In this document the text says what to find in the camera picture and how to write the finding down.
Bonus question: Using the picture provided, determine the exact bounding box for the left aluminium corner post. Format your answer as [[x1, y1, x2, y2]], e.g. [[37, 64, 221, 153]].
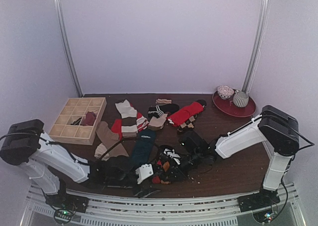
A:
[[53, 0, 83, 97]]

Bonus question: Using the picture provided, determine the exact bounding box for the aluminium corner post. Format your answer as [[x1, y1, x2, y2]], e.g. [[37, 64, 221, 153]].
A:
[[242, 0, 270, 94], [53, 0, 83, 97]]

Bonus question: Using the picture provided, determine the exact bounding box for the light beige sock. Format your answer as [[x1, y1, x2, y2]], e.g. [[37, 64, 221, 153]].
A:
[[94, 143, 110, 161]]

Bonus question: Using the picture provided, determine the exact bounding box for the maroon sock in box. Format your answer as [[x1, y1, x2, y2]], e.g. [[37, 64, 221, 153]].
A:
[[80, 111, 97, 126]]

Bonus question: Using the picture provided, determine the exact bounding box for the striped grey cup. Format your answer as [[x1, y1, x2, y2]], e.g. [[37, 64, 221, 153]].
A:
[[233, 90, 249, 108]]

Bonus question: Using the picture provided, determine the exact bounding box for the argyle brown sock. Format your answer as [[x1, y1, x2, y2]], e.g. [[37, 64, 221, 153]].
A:
[[177, 114, 198, 135]]

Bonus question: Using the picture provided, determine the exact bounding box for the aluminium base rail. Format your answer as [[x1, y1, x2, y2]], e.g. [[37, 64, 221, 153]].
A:
[[17, 183, 308, 226]]

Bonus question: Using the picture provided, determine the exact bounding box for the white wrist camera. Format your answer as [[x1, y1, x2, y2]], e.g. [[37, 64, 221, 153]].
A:
[[135, 164, 154, 185], [163, 148, 181, 165]]

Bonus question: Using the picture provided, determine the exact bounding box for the black white striped sock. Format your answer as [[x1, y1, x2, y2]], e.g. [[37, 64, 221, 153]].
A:
[[148, 103, 179, 118]]

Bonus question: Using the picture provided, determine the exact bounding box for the dark teal sock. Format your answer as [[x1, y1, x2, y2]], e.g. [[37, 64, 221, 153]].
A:
[[129, 129, 156, 170]]

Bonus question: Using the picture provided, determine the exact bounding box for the red white brown striped sock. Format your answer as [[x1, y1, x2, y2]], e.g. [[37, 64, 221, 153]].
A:
[[111, 112, 149, 140]]

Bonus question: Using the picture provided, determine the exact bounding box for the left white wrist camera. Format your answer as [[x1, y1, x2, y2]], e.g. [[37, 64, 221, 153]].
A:
[[135, 164, 154, 185]]

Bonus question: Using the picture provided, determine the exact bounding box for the red round tray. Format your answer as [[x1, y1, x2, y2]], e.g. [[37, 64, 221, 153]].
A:
[[212, 91, 256, 118]]

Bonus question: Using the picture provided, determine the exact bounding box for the tan brown sock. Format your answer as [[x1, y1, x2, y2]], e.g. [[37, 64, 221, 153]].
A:
[[96, 121, 129, 157]]

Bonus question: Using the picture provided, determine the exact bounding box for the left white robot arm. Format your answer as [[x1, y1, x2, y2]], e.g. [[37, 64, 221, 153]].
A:
[[0, 119, 160, 208]]

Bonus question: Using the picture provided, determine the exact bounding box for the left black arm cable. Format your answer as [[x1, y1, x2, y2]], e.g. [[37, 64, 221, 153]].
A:
[[99, 138, 140, 162]]

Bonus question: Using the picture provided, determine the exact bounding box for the argyle black red orange sock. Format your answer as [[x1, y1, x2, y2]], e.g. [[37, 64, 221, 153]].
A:
[[151, 145, 188, 184]]

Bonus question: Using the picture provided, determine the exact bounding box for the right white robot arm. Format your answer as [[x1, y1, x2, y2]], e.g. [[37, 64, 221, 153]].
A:
[[179, 105, 300, 207]]

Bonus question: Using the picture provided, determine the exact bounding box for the wooden compartment box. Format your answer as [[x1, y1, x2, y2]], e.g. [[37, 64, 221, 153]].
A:
[[49, 97, 107, 146]]

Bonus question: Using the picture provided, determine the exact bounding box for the right aluminium corner post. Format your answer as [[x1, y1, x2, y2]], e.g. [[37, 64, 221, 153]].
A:
[[242, 0, 270, 94]]

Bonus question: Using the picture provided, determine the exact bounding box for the beige brown striped sock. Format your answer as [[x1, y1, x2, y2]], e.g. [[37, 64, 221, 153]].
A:
[[115, 99, 138, 138]]

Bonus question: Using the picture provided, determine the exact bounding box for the white patterned bowl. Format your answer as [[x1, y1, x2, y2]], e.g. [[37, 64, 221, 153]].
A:
[[217, 85, 235, 99]]

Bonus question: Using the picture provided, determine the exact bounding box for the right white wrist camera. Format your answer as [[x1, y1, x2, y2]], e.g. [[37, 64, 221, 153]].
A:
[[163, 148, 181, 165]]

